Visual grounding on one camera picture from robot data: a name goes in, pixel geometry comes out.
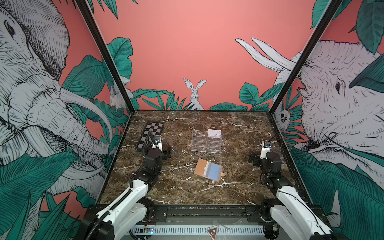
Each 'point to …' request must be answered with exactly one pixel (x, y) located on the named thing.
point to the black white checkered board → (156, 129)
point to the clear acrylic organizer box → (201, 142)
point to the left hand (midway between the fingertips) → (160, 141)
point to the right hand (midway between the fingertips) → (258, 149)
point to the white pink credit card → (215, 133)
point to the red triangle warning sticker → (212, 232)
